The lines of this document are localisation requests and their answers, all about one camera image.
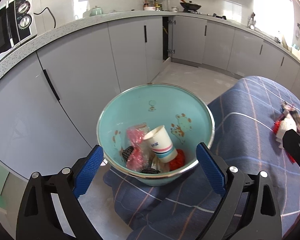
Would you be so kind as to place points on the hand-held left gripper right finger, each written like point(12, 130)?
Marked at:
point(211, 170)

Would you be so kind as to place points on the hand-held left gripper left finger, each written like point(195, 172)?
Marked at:
point(88, 172)

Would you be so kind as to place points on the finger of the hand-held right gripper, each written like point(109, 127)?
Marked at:
point(296, 147)

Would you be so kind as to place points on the white foam net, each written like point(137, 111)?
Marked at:
point(287, 127)

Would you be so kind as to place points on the dark patterned wrapper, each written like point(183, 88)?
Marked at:
point(298, 118)

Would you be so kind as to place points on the white paper cup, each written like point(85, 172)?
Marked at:
point(160, 142)

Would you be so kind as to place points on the pink plastic bag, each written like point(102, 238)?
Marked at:
point(136, 135)

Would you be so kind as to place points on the teal waste bin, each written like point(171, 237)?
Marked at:
point(165, 100)

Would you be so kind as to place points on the blue plaid tablecloth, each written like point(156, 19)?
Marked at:
point(240, 120)

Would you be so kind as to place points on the grey kitchen cabinets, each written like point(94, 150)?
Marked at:
point(90, 62)

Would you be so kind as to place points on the utensil holder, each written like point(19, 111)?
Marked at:
point(251, 21)

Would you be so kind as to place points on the bright window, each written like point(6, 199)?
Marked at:
point(275, 5)

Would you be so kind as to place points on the gas stove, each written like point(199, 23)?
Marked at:
point(215, 15)

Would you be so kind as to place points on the green teapot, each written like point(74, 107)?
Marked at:
point(97, 11)

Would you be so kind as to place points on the glass jar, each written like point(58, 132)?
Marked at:
point(175, 9)

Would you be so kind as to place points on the black wok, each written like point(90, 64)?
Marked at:
point(190, 5)

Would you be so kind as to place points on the black microwave oven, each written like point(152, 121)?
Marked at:
point(5, 27)

